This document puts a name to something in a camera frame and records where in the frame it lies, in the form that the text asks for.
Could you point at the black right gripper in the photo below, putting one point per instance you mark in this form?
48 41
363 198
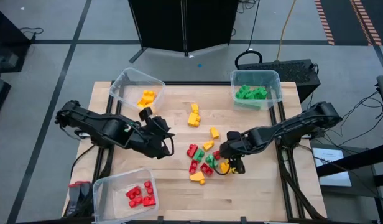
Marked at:
236 144

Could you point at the clear plastic bin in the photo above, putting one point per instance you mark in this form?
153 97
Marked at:
129 81
256 76
110 193

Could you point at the black cabinet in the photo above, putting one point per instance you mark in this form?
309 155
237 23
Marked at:
8 40

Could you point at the long green four-stud block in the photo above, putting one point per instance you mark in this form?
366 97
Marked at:
242 92

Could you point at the yellow two-stud block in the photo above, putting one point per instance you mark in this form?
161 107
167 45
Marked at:
193 119

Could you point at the black equipment case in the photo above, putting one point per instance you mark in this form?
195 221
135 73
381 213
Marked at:
0 99

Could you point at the black striped floor mat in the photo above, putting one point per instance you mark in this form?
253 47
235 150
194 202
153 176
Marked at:
344 18

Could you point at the black folding screen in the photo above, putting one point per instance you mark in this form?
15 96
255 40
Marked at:
163 25

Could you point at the black rig beam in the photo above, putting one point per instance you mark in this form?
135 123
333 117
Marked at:
350 163

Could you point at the black computer case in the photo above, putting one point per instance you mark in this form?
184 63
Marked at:
297 74

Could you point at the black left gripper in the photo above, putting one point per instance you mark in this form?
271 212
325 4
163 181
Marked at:
158 129

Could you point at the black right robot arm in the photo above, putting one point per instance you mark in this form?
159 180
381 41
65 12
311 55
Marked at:
288 129

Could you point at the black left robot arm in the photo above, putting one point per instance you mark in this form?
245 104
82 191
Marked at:
110 129

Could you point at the black clamp with red top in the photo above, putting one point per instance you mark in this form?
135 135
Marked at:
75 199

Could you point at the black aluminium table frame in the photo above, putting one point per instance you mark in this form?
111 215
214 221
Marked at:
194 83

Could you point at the white screen tablet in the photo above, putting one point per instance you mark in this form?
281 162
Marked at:
331 168

